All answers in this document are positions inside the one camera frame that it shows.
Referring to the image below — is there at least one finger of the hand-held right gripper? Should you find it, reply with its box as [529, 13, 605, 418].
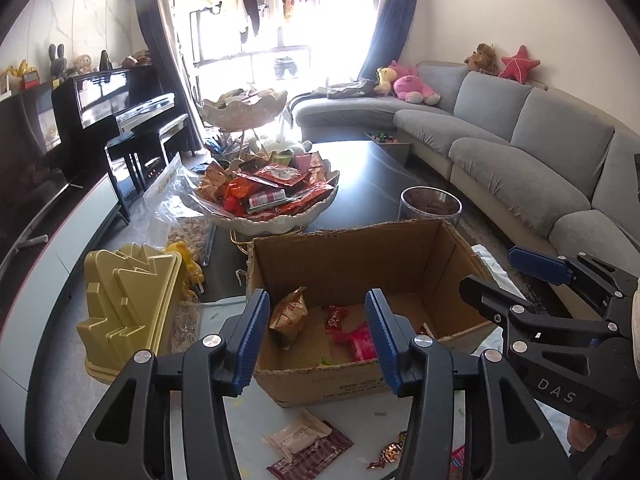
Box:
[459, 275, 611, 342]
[507, 246, 640, 319]

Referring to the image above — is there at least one pink plush toy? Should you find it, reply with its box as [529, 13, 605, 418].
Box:
[389, 60, 441, 106]

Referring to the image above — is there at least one row of hanging clothes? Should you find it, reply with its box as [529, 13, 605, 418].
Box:
[200, 0, 336, 46]

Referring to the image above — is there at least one beige snack packet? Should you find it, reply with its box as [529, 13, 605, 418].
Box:
[264, 407, 333, 463]

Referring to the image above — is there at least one black upright piano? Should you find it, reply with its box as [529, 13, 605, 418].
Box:
[51, 65, 206, 161]

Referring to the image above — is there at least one tan snack packet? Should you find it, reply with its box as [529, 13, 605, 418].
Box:
[268, 287, 309, 350]

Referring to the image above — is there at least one maroon snack packet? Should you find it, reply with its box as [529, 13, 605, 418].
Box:
[266, 427, 354, 480]

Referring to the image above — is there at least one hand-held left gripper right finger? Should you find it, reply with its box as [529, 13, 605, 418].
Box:
[364, 288, 573, 480]

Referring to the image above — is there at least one brown plush toy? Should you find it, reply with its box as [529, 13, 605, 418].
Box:
[464, 43, 501, 76]

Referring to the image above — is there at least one light blue tablecloth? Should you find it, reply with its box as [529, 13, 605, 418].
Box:
[165, 244, 531, 480]

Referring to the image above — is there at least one grey bunny figurine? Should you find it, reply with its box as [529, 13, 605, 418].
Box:
[48, 44, 69, 81]

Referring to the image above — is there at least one yellow plastic toy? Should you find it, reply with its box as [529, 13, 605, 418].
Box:
[165, 242, 206, 306]

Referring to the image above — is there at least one brown cardboard box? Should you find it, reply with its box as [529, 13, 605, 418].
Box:
[245, 219, 501, 408]

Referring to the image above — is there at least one gold ornament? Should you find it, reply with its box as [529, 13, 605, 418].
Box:
[0, 60, 31, 96]

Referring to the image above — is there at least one blue curtain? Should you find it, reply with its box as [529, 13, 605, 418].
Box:
[135, 0, 211, 141]
[357, 0, 421, 81]

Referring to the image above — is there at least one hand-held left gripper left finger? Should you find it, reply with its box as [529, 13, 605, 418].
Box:
[55, 289, 272, 480]

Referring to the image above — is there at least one white television cabinet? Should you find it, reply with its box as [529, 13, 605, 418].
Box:
[0, 172, 131, 411]

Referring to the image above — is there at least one yellow plush toy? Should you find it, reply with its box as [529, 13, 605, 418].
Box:
[374, 66, 396, 95]

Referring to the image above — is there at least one heap of red snack packets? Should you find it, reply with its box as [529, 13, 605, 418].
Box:
[197, 152, 336, 218]

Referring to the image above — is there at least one clear plastic bag of nuts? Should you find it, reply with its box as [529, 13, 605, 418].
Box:
[144, 155, 216, 266]

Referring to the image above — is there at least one grey toy storage bin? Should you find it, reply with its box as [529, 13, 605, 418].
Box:
[364, 130, 413, 166]

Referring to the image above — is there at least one clear round snack jar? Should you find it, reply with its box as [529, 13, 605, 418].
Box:
[400, 186, 462, 227]

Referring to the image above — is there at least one black piano stool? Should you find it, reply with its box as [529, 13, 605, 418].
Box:
[105, 114, 193, 191]

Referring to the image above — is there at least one pink star pillow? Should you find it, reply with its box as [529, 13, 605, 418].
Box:
[500, 45, 542, 84]

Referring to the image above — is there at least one yellow tree-shaped plastic box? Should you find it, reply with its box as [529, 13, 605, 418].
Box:
[76, 242, 203, 386]

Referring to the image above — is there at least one gold red wrapped candy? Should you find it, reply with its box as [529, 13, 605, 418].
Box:
[367, 430, 408, 471]

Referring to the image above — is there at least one grey corner sofa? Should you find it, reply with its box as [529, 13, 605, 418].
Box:
[290, 60, 640, 311]

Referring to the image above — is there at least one person's right hand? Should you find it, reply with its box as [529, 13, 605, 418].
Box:
[567, 410, 636, 453]

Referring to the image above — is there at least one white shell tiered bowl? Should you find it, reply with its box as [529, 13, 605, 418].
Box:
[187, 87, 341, 241]

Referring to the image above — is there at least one small red candy packet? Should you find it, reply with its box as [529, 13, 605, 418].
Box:
[325, 307, 349, 333]

